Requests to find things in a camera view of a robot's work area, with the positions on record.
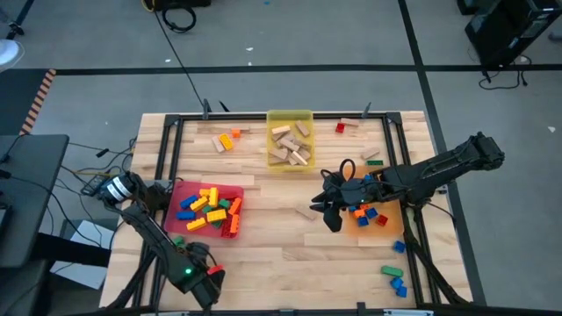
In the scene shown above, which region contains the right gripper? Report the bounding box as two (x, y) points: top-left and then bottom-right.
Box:
(310, 177), (385, 215)

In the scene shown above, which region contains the pink plastic bin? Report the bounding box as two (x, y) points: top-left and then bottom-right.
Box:
(163, 180), (245, 241)

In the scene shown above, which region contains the orange plastic bin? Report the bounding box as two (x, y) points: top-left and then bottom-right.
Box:
(343, 164), (405, 237)

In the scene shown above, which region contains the yellow plastic bin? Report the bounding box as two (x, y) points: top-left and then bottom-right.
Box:
(264, 109), (315, 174)

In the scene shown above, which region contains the white paper sheet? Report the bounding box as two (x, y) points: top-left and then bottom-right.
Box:
(49, 219), (116, 291)

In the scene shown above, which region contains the black power adapter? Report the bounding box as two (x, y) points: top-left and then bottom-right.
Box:
(80, 176), (104, 198)

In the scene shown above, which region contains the black desk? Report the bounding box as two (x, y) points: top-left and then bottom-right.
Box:
(0, 133), (70, 269)

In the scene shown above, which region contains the black equipment case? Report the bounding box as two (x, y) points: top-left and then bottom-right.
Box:
(142, 0), (212, 12)

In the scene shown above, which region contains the black computer cabinet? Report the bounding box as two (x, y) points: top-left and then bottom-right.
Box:
(456, 0), (562, 69)

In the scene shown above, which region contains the orange black hazard strip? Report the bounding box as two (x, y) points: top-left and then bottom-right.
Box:
(19, 68), (58, 136)

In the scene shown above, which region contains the black tripod leg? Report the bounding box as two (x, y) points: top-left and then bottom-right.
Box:
(6, 0), (36, 40)

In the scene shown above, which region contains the black aluminium table frame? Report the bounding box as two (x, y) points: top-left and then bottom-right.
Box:
(104, 111), (473, 315)

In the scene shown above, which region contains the long black floor cable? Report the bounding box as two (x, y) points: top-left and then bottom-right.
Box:
(151, 0), (207, 111)

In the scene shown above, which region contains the coiled black cable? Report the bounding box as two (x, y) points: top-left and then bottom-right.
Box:
(161, 6), (198, 34)

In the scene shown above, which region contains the tangled black cable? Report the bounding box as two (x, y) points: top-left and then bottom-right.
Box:
(477, 54), (533, 91)

